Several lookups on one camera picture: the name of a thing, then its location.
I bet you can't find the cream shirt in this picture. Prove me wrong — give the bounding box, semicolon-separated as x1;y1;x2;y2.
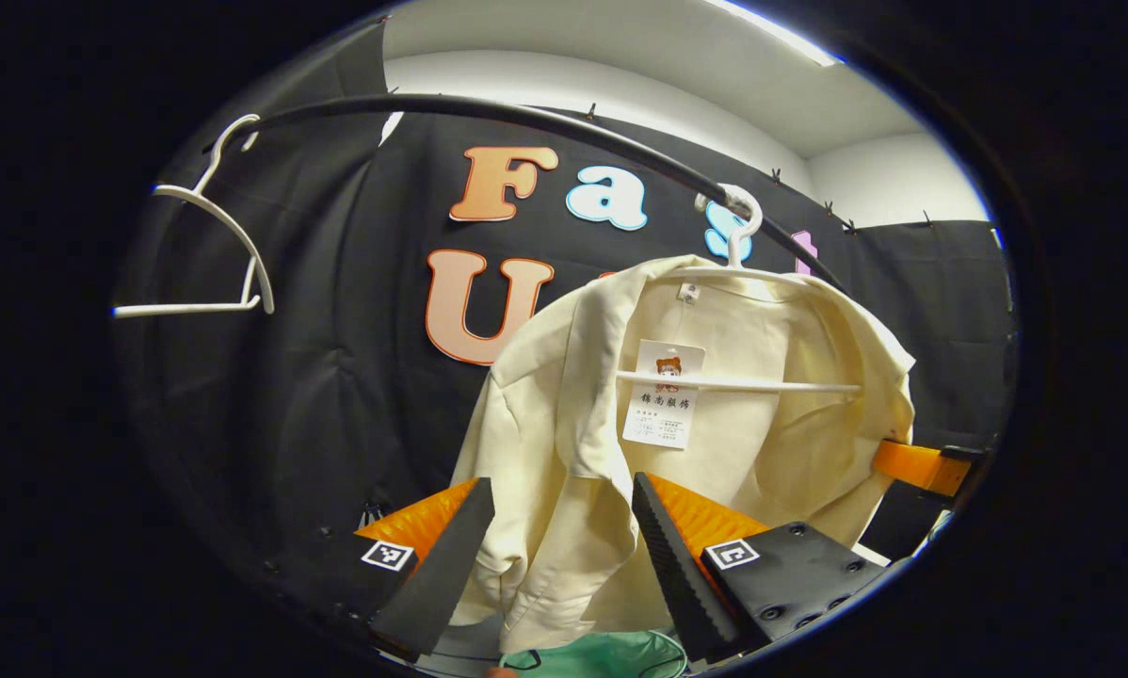
449;254;916;655

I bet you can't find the green laundry hamper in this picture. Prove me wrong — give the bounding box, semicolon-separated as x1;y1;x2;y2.
498;629;689;678

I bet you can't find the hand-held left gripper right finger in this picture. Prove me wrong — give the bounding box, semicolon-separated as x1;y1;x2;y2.
631;473;894;666

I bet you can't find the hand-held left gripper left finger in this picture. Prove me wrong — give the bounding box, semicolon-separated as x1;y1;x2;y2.
263;476;497;662

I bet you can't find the row of black cloth clips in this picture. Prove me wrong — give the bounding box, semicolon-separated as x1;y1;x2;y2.
376;11;934;234

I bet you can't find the white plastic hanger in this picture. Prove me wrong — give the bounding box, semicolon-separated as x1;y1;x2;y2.
112;114;276;319
616;184;863;395

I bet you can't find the black backdrop cloth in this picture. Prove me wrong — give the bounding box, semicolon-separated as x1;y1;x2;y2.
117;19;1015;613

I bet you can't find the black clothes rail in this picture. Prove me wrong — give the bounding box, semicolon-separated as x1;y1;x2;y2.
204;91;847;293

